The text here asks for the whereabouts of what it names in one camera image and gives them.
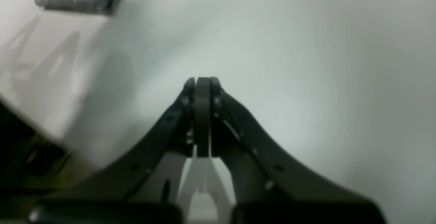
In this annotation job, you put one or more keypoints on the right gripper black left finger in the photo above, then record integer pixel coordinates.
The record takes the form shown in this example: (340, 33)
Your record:
(140, 187)

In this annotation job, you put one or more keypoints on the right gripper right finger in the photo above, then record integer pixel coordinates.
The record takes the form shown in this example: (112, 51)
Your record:
(271, 186)

